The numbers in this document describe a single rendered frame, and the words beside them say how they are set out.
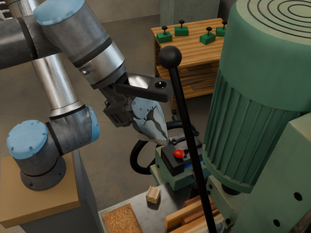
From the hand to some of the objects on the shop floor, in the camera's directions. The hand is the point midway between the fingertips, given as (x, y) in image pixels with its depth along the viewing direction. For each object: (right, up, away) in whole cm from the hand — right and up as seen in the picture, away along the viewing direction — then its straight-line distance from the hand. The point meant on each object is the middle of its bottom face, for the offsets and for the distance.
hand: (166, 140), depth 62 cm
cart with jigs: (+32, +30, +191) cm, 196 cm away
